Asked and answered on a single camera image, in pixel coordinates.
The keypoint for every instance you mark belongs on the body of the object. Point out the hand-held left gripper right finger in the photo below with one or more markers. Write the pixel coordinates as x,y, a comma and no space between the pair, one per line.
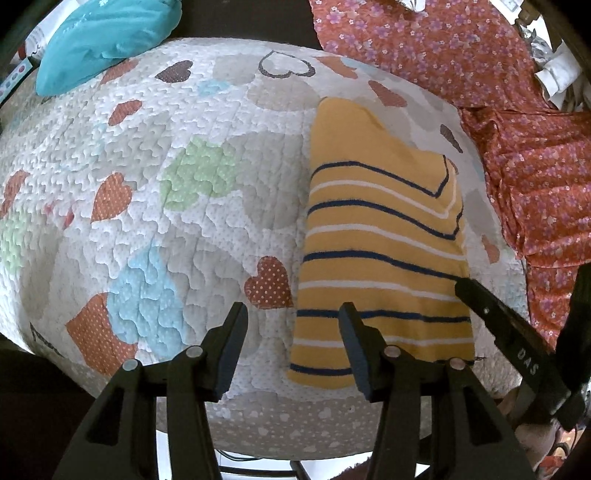
358,355

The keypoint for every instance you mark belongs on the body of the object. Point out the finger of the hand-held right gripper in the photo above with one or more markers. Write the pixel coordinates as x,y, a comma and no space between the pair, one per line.
503,323

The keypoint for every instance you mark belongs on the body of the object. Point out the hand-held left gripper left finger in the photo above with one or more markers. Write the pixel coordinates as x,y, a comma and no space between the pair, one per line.
228,355

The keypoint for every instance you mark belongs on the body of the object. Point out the yellow striped sweater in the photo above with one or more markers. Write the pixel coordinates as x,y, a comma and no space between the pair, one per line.
374,230

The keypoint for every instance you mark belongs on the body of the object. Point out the white heart print quilt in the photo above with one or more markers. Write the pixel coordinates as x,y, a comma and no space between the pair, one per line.
184,194

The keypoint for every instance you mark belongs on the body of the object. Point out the white crumpled cloth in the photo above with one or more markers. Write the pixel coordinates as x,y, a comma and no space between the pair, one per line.
561,69

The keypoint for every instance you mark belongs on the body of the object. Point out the red floral cloth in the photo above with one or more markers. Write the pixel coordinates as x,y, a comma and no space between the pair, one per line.
461,50

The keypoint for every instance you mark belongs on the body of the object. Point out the teal pillow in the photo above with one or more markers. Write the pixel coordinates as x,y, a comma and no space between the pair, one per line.
106,37

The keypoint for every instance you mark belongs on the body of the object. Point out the colourful dotted box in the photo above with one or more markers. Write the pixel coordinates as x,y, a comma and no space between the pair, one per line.
11,83

